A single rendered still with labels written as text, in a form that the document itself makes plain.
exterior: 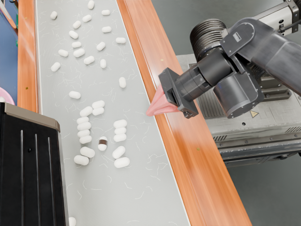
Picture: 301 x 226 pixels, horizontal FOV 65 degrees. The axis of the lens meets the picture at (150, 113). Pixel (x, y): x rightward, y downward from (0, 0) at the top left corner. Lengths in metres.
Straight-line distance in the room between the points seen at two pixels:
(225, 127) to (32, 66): 0.71
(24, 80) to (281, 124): 0.93
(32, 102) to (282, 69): 0.60
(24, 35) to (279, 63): 0.76
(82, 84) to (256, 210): 1.08
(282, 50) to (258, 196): 1.12
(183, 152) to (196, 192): 0.10
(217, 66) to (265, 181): 1.11
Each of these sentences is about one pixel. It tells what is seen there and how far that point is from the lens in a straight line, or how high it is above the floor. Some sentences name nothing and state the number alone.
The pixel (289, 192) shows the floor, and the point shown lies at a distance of 1.53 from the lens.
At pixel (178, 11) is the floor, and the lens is 2.23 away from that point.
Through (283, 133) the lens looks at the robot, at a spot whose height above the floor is 0.38.
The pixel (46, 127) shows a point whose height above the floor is 1.07.
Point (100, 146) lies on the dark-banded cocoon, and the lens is 0.60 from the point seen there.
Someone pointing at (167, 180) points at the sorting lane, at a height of 0.74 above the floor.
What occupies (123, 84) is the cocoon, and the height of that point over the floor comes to 0.76.
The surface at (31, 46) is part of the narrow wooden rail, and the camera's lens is 0.87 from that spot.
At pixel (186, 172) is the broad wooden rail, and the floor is 0.76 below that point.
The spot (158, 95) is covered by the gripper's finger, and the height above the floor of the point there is 0.91.
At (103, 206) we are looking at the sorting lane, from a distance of 0.58.
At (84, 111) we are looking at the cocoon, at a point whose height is 0.76.
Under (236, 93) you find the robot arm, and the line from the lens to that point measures 0.42.
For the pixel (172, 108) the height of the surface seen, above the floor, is 0.87.
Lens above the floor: 1.31
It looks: 59 degrees down
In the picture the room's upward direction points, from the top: straight up
